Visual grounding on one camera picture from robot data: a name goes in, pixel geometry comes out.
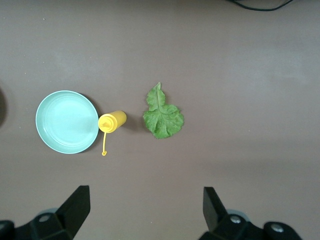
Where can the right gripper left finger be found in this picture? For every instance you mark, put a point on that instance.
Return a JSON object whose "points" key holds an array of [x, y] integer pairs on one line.
{"points": [[67, 220]]}

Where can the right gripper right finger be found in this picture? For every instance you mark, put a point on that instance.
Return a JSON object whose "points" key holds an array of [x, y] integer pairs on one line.
{"points": [[220, 225]]}

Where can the yellow mustard squeeze bottle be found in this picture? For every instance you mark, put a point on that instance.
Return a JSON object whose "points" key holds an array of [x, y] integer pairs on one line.
{"points": [[113, 121]]}

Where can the green lettuce leaf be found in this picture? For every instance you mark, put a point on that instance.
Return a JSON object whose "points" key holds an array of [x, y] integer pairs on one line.
{"points": [[162, 120]]}

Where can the mint green plate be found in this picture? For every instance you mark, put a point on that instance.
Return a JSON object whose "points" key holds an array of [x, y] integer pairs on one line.
{"points": [[66, 122]]}

